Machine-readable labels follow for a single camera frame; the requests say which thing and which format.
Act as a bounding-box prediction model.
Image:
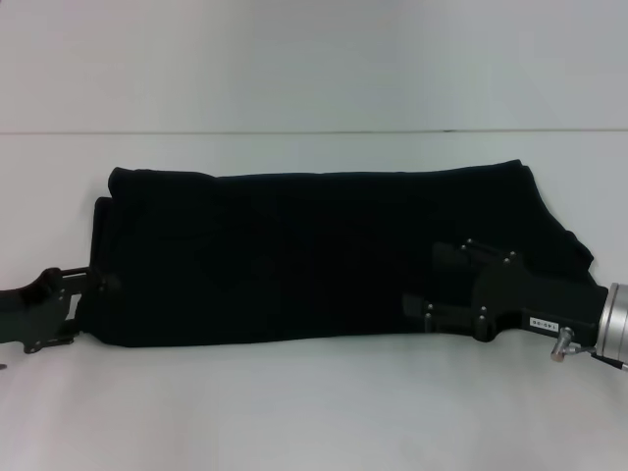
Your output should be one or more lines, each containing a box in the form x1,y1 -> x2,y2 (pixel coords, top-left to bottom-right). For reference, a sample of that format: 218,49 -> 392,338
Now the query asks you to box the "silver right wrist cable plug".
549,327 -> 628,369

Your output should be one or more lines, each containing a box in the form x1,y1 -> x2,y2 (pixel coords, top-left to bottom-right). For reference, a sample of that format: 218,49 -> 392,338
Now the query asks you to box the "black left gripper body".
0,268 -> 82,353

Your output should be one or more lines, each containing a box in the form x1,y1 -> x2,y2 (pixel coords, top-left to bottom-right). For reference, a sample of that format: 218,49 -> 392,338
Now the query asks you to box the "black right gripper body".
473,262 -> 609,343

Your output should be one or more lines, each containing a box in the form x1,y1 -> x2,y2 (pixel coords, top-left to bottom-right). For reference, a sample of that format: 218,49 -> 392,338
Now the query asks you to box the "black shirt with FREE print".
87,157 -> 598,349

